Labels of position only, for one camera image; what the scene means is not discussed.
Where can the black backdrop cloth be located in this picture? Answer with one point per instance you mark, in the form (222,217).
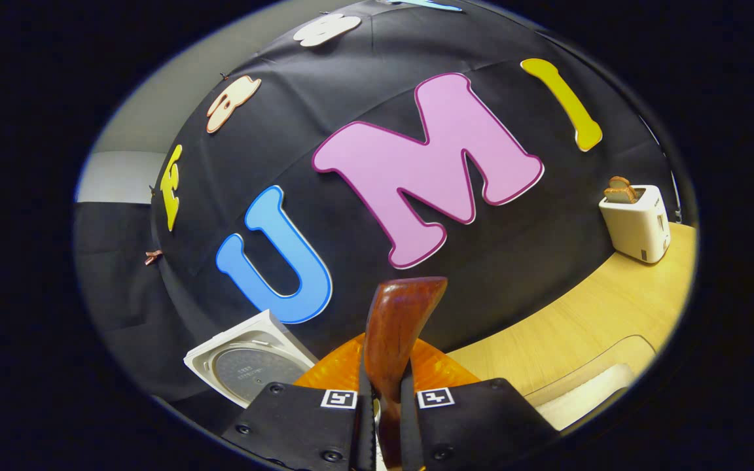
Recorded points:
(514,261)

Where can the brown toast slice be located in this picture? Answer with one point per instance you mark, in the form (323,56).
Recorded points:
(620,195)
(619,180)

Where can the white rice heap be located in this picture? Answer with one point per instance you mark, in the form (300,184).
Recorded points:
(586,394)

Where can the copper clip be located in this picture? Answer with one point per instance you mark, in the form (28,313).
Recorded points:
(153,257)

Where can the white rice cooker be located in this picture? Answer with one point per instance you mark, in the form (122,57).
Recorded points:
(252,373)

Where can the clear plastic container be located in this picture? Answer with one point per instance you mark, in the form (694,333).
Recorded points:
(612,350)

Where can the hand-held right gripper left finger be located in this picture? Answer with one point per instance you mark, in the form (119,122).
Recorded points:
(311,425)

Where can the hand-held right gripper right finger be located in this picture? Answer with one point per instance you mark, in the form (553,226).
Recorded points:
(475,425)

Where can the brown wooden spoon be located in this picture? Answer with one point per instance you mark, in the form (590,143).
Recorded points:
(396,327)

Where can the white toaster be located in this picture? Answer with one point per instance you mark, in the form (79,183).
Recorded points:
(635,226)

